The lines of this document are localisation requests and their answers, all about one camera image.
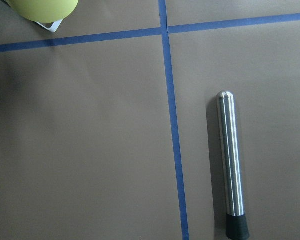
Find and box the metal cup rack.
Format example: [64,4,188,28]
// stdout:
[36,19,63,33]

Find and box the yellow-green cup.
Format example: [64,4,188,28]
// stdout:
[6,0,79,23]

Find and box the steel muddler black tip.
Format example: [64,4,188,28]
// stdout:
[216,91,250,240]

